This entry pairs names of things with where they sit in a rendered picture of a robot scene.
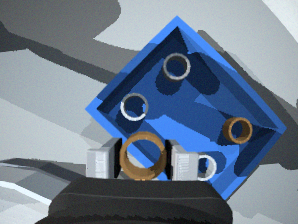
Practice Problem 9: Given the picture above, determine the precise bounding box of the bronze bushing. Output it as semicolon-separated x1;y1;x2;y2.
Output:
222;117;252;144
120;131;167;180

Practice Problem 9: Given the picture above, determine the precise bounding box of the blue square crate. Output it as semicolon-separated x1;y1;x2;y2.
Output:
85;16;287;200

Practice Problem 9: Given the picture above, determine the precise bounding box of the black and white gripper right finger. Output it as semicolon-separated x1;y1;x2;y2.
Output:
165;139;199;181

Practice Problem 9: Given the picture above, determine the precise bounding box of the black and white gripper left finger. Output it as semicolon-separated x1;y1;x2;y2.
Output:
86;137;123;179

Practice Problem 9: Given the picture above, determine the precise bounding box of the steel bushing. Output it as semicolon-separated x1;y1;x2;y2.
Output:
197;152;216;181

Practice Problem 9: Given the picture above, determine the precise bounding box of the grey metal bushing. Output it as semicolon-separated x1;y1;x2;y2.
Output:
162;53;190;82
120;93;148;121

